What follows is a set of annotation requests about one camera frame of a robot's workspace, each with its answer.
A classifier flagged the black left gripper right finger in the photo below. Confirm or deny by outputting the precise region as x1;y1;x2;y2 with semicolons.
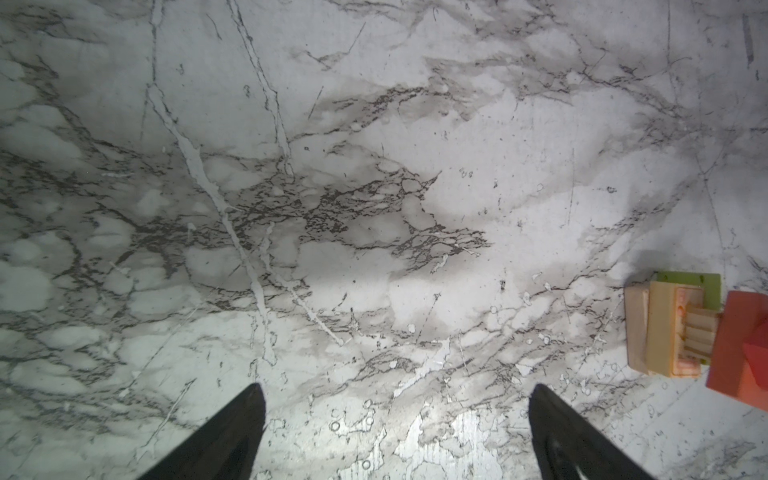
528;384;652;480

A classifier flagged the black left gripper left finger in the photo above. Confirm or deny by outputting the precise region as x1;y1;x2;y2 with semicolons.
140;383;266;480

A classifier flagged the printed wood block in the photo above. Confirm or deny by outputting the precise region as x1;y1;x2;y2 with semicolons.
645;281;721;379

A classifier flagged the orange red rectangular block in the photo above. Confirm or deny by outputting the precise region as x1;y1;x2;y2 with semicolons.
706;291;767;412

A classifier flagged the small red cube block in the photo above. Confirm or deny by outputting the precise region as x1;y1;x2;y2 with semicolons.
743;319;768;390

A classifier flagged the lime green rectangular block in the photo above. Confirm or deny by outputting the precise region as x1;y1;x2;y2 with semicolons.
655;270;723;311

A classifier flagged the plain wood rectangular block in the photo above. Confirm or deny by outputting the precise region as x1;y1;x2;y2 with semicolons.
624;285;649;375

